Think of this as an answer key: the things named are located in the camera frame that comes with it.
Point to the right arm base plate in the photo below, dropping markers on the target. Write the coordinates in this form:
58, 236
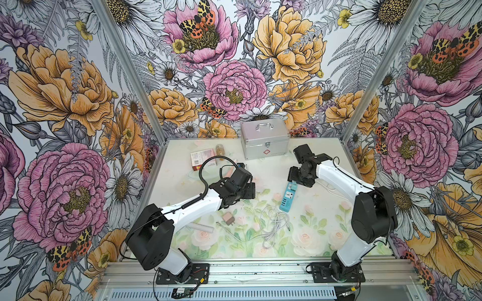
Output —
320, 274

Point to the silver first aid case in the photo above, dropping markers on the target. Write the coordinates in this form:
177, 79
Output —
264, 138

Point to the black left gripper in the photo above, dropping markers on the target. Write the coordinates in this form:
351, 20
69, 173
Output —
250, 191

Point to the red white medicine box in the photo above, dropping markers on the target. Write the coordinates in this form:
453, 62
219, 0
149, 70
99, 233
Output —
200, 157

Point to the small amber bottle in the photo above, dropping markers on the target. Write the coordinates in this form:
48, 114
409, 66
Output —
219, 150

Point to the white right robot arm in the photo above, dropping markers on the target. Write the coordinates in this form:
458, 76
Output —
373, 214

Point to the teal power strip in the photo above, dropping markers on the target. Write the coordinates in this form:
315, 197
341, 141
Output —
288, 197

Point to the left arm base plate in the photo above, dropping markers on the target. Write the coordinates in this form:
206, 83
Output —
196, 274

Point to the pink electric toothbrush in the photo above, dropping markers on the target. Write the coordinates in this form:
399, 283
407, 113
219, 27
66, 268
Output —
229, 172

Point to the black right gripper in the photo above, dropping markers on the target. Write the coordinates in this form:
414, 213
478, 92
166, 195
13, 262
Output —
292, 176

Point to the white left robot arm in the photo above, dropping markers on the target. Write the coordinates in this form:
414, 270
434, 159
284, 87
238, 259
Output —
149, 239

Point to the aluminium rail frame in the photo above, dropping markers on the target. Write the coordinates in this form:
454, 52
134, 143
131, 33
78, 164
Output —
383, 278

